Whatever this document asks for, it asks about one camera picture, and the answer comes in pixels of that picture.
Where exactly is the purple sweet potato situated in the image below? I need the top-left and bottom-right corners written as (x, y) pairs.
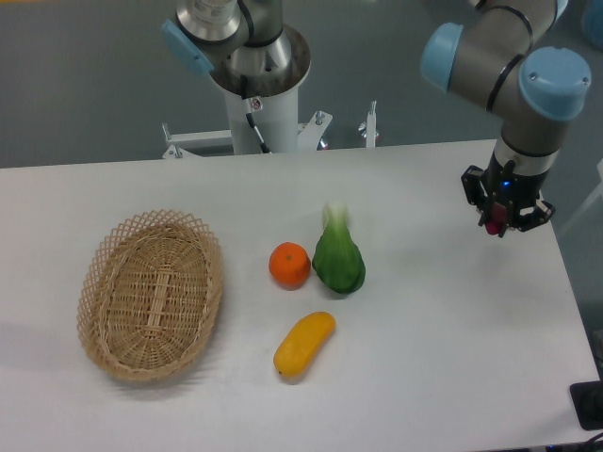
top-left (485, 202), bottom-right (507, 235)

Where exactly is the white pedestal base frame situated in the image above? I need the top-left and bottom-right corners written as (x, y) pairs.
top-left (160, 100), bottom-right (381, 159)

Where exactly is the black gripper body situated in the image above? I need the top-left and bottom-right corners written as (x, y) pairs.
top-left (461, 155), bottom-right (554, 232)

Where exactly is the woven wicker basket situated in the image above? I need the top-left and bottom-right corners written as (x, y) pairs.
top-left (77, 210), bottom-right (224, 382)

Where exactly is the orange mandarin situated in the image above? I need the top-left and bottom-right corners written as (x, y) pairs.
top-left (269, 242), bottom-right (311, 289)

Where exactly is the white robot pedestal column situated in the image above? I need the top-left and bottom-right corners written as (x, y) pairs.
top-left (208, 24), bottom-right (312, 155)

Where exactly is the black device at table edge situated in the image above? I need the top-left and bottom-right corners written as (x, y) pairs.
top-left (569, 380), bottom-right (602, 431)

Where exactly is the black cable on pedestal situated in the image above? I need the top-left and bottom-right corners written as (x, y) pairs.
top-left (240, 74), bottom-right (273, 155)

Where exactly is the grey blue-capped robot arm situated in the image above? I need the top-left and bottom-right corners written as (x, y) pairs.
top-left (161, 1), bottom-right (592, 236)

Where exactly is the green bok choy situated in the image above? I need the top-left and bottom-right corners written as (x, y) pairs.
top-left (312, 202), bottom-right (366, 295)

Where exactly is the yellow mango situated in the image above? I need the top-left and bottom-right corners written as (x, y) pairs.
top-left (273, 312), bottom-right (336, 379)

